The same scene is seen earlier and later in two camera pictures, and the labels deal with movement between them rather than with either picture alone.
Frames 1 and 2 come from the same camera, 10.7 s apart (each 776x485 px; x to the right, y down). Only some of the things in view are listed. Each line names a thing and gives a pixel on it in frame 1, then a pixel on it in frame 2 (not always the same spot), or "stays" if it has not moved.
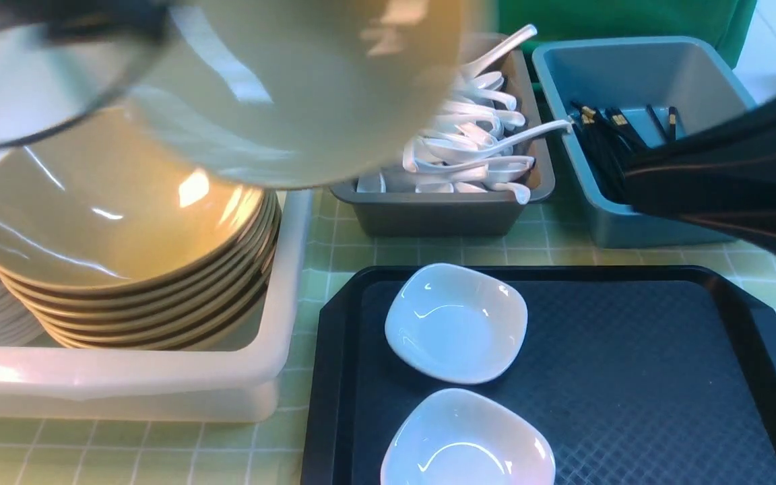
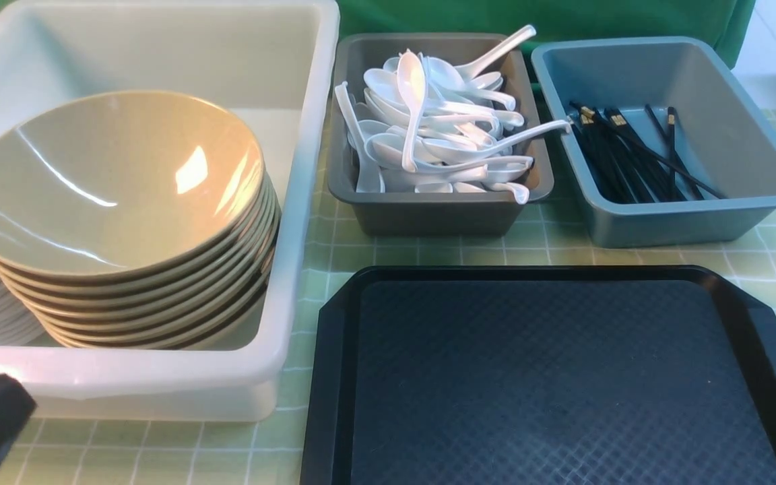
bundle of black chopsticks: x=609 y=139 stays
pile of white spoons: x=462 y=147 stays
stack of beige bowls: x=115 y=238 stays
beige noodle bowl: x=294 y=94 -> x=115 y=185
